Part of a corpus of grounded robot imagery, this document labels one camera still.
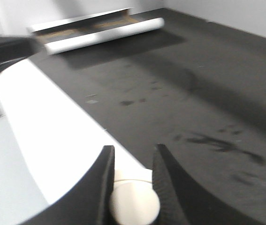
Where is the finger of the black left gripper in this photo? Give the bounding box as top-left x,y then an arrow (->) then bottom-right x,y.
0,37 -> 42,72

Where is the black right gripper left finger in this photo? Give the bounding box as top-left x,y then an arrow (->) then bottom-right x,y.
22,145 -> 115,225

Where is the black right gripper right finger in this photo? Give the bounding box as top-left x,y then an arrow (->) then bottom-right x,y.
152,143 -> 261,225

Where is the glass jar with white lid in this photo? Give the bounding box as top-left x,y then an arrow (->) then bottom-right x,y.
109,168 -> 160,225

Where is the white rolled paper tube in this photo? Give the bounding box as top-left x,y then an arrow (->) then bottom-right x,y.
45,17 -> 165,55

